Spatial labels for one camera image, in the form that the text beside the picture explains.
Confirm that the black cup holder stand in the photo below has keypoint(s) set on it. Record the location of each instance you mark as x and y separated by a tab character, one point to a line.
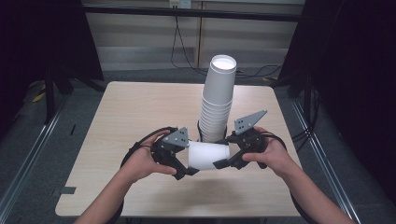
200	132

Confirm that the grey tape strip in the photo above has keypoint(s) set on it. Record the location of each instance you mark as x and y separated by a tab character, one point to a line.
67	190

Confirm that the white wall outlet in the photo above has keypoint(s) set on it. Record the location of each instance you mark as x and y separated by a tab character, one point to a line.
180	3

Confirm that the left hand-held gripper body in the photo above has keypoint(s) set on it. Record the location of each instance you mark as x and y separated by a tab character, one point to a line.
168	149

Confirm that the black curtain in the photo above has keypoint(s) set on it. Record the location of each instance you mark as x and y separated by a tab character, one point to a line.
351	77
37	46

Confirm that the black metal stand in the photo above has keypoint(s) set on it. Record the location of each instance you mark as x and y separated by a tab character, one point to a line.
49	99

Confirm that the single white paper cup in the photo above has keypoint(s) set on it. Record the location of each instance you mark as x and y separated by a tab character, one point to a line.
205	155

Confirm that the yellow floor tape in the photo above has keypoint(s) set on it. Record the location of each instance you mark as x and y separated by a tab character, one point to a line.
38	97

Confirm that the black horizontal bar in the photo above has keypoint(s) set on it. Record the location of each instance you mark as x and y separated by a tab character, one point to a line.
186	13

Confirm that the person's right hand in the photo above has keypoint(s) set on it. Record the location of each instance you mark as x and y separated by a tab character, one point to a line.
275	155

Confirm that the stack of white paper cups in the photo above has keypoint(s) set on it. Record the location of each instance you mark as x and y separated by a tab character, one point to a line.
218	99

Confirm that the person's left hand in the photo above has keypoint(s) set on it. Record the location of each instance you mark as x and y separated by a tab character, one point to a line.
140	161

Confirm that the metal floor rail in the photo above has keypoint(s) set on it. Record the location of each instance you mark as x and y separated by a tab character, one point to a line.
34	143
323	155

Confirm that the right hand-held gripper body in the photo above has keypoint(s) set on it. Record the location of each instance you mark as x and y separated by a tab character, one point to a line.
250	140

